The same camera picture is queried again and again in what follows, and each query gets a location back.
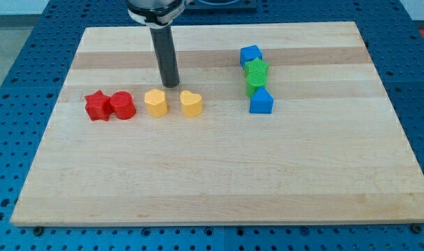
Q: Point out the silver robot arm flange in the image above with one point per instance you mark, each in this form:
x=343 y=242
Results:
x=155 y=14

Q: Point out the yellow heart block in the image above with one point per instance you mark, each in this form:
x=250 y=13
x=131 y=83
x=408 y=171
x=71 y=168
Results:
x=191 y=103

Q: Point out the blue house-shaped block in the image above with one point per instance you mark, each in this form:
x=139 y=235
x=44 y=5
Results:
x=261 y=102

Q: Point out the light wooden board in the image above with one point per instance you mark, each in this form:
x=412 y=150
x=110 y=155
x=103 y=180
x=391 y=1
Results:
x=332 y=152

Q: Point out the green cylinder block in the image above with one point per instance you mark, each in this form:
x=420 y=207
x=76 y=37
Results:
x=253 y=82

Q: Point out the yellow pentagon block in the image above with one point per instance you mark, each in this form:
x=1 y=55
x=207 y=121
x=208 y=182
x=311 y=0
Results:
x=156 y=102

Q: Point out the green star block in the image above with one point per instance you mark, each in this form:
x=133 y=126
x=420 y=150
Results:
x=256 y=66

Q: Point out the blue cube block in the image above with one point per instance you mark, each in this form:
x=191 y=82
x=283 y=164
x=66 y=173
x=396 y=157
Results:
x=249 y=53

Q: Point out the red cylinder block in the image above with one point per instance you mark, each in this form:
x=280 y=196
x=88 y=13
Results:
x=123 y=105

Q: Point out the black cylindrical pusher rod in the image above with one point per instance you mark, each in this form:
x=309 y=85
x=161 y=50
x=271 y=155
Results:
x=166 y=56

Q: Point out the red star block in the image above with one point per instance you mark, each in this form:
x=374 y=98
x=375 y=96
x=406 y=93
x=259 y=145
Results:
x=97 y=106

